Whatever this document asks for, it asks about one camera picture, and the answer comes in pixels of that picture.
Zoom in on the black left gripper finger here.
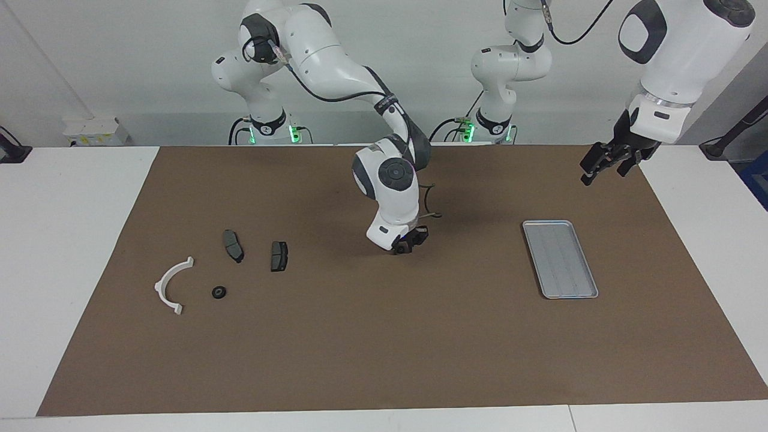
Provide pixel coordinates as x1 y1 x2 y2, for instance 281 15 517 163
580 142 616 187
616 149 643 178

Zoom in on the silver ribbed metal tray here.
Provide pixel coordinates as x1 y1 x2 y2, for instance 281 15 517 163
521 220 599 300

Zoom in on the black clamp stand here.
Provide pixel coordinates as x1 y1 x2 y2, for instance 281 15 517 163
699 96 768 160
0 125 32 164

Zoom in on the brown paper table mat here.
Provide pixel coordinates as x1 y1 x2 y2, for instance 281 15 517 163
36 144 768 417

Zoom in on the blue plastic crate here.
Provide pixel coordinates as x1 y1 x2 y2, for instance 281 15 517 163
739 150 768 212

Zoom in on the long dark grey brake pad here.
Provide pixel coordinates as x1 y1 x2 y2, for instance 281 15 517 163
223 229 245 265

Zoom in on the white power box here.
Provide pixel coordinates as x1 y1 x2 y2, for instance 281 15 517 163
63 117 130 148

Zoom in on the black left base cable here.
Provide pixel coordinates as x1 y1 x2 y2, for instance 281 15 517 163
428 90 484 143

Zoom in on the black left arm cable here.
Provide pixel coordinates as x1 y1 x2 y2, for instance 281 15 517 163
504 0 619 46

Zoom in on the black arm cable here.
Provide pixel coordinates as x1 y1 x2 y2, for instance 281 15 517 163
504 0 619 46
240 18 445 220

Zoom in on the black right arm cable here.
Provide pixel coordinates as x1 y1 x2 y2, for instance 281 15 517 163
240 18 445 220

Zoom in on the white half ring clamp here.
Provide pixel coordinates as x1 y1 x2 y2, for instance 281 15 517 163
155 256 196 316

